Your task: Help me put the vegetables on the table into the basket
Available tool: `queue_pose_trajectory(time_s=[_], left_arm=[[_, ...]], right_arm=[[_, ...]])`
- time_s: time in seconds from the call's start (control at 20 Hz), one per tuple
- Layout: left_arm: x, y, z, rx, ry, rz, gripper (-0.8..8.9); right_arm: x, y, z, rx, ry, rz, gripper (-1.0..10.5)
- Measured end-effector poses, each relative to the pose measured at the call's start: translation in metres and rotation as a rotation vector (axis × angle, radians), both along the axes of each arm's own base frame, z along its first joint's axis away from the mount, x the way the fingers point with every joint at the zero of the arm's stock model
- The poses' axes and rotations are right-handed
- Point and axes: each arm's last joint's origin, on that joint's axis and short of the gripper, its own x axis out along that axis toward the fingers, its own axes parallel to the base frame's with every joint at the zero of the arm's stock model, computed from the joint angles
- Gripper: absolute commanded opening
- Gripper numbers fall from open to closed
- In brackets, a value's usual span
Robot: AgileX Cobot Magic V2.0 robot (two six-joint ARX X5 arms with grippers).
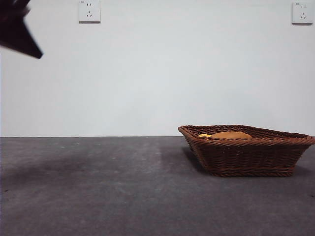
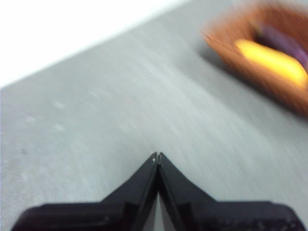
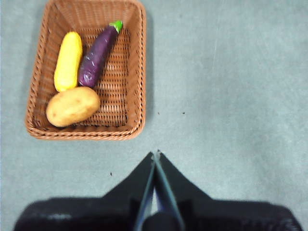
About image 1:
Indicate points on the white wall socket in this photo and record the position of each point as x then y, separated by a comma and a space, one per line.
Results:
89, 12
302, 13

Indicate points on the yellow corn cob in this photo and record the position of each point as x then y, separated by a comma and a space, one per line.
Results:
204, 135

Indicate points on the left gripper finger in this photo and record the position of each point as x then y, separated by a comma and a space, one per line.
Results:
17, 34

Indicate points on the brown wicker basket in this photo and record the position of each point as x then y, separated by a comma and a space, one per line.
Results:
246, 157

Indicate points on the brown potato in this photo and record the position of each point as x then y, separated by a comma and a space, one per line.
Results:
231, 135

